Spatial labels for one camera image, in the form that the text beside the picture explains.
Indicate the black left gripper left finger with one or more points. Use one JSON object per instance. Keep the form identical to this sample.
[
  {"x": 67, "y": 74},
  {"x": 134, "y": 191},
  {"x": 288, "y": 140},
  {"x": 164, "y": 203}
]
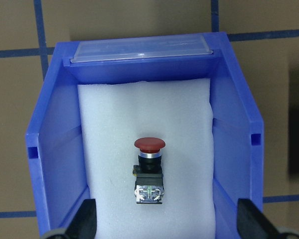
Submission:
[{"x": 84, "y": 223}]

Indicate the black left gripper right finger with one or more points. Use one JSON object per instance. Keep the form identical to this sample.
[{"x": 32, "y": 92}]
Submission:
[{"x": 251, "y": 222}]

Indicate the red push button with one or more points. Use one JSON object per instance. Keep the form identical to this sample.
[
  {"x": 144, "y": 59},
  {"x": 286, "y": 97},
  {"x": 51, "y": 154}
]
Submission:
[{"x": 149, "y": 188}]

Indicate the blue left storage bin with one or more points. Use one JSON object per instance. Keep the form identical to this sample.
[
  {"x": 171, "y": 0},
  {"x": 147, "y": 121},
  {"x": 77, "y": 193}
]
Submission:
[{"x": 54, "y": 136}]

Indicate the white foam pad left bin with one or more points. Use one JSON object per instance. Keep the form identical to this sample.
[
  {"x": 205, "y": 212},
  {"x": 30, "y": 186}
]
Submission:
[{"x": 168, "y": 120}]

